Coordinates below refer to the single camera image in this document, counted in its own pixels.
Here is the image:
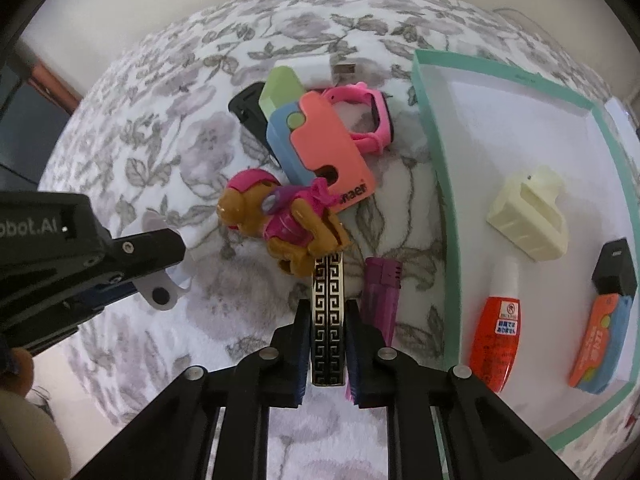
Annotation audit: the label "black rectangular block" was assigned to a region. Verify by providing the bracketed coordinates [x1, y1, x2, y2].
[591, 238, 638, 296]

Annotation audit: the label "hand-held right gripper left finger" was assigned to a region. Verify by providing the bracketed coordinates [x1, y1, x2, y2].
[72, 299, 313, 480]

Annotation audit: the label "small orange blue utility knife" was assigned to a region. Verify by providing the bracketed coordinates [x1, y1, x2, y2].
[568, 294, 633, 393]

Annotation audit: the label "white plug adapter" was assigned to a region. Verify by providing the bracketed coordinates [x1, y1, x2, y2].
[280, 57, 363, 88]

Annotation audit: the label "cream hair clip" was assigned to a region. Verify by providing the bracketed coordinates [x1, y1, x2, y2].
[486, 166, 569, 262]

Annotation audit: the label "pink watch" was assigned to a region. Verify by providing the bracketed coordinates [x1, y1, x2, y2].
[320, 84, 396, 156]

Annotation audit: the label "white power strip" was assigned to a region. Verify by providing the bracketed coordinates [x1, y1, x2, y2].
[602, 96, 640, 136]

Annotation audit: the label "brown dog toy figure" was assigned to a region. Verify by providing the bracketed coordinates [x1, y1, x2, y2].
[216, 169, 351, 277]

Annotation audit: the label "teal-edged white box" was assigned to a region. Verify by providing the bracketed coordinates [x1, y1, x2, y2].
[411, 50, 640, 453]

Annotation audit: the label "white cable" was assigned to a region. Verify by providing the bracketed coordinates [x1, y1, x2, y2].
[492, 6, 542, 27]

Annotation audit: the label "dark furniture with brown edge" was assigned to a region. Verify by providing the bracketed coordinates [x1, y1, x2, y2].
[0, 45, 83, 191]

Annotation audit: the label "white plastic roller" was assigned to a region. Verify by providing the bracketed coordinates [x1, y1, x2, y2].
[120, 210, 196, 311]

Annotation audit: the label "large coral blue utility knife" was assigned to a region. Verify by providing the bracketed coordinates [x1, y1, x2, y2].
[259, 66, 377, 212]

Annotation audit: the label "purple lighter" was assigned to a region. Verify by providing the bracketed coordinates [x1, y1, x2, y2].
[345, 256, 404, 403]

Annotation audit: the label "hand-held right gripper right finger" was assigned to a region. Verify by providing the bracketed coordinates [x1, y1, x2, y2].
[344, 301, 571, 480]

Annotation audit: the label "black toy car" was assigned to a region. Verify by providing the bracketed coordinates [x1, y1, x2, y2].
[228, 81, 281, 166]

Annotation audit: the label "gold patterned lighter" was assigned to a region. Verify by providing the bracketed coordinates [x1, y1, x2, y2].
[311, 252, 347, 388]

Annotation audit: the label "red glue bottle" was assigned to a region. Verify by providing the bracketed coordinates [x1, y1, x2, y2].
[467, 255, 521, 393]

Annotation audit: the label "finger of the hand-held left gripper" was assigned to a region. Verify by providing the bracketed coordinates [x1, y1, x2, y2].
[0, 280, 143, 356]
[110, 227, 187, 282]

